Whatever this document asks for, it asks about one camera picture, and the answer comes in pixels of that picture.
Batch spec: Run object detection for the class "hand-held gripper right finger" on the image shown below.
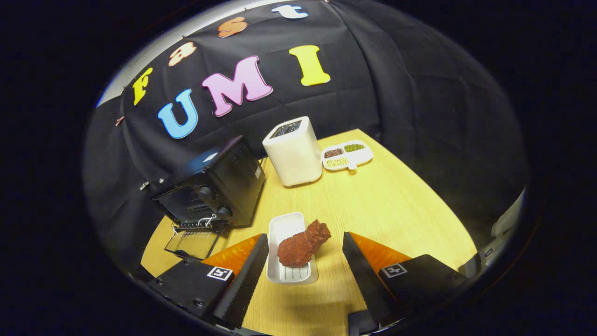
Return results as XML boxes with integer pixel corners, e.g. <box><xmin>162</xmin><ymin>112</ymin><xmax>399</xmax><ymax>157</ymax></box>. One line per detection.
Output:
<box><xmin>343</xmin><ymin>232</ymin><xmax>469</xmax><ymax>327</ymax></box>

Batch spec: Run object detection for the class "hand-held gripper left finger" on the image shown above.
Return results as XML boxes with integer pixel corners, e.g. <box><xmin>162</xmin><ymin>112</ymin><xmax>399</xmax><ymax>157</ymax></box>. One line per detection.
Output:
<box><xmin>149</xmin><ymin>233</ymin><xmax>270</xmax><ymax>329</ymax></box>

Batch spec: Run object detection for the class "red-brown fried meat piece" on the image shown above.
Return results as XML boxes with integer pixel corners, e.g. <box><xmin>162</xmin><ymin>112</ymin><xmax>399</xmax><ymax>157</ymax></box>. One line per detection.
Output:
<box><xmin>278</xmin><ymin>219</ymin><xmax>332</xmax><ymax>268</ymax></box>

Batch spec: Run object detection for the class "black toaster oven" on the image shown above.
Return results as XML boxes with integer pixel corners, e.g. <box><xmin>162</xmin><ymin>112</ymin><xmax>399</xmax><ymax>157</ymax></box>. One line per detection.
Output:
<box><xmin>153</xmin><ymin>135</ymin><xmax>266</xmax><ymax>261</ymax></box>

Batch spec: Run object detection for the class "white slot toaster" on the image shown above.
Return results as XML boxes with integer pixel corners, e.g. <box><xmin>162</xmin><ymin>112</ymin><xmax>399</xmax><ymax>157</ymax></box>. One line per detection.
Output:
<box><xmin>262</xmin><ymin>117</ymin><xmax>323</xmax><ymax>187</ymax></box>

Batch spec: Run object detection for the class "white ribbed dish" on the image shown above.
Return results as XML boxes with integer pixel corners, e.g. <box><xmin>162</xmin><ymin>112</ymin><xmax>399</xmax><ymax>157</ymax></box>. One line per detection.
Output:
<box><xmin>267</xmin><ymin>212</ymin><xmax>319</xmax><ymax>285</ymax></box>

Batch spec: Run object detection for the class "white divided plate with beans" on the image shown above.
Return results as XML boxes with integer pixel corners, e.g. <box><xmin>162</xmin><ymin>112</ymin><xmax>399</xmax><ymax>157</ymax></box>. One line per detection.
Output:
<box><xmin>322</xmin><ymin>140</ymin><xmax>374</xmax><ymax>172</ymax></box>

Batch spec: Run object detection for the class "black backdrop cloth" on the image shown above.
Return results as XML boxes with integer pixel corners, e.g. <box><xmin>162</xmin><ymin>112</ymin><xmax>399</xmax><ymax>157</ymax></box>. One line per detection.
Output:
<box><xmin>84</xmin><ymin>0</ymin><xmax>530</xmax><ymax>266</ymax></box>

